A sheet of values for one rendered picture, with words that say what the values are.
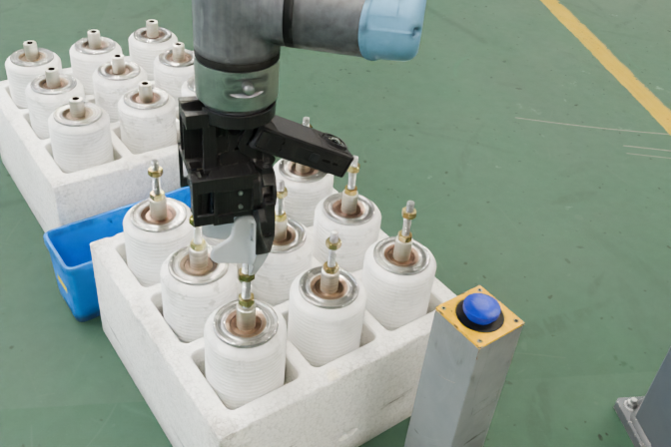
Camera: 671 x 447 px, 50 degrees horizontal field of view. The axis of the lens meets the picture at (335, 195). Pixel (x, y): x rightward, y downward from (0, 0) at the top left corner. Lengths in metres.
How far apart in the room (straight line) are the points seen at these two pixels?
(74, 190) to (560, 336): 0.84
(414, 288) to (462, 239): 0.49
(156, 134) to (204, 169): 0.60
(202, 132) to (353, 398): 0.44
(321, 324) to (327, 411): 0.12
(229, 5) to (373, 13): 0.11
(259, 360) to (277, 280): 0.16
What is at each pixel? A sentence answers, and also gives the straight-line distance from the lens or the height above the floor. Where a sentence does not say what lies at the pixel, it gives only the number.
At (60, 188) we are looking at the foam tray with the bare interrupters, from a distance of 1.22.
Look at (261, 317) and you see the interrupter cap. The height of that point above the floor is 0.25.
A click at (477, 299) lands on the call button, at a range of 0.81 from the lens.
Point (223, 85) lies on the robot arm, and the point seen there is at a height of 0.58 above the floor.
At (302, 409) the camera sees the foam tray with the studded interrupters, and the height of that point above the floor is 0.16.
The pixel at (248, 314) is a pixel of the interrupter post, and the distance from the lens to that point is 0.83.
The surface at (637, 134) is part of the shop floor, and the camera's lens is 1.96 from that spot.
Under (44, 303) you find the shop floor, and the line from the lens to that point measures 1.28.
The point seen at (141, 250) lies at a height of 0.22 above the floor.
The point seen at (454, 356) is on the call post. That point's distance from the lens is 0.82.
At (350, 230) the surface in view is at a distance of 1.00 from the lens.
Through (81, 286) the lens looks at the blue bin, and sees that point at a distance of 1.18.
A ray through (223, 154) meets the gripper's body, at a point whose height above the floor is 0.50.
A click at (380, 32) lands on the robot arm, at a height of 0.64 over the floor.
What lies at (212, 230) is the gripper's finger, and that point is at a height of 0.38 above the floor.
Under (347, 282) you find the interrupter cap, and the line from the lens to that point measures 0.91.
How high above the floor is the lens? 0.87
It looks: 36 degrees down
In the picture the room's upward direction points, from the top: 6 degrees clockwise
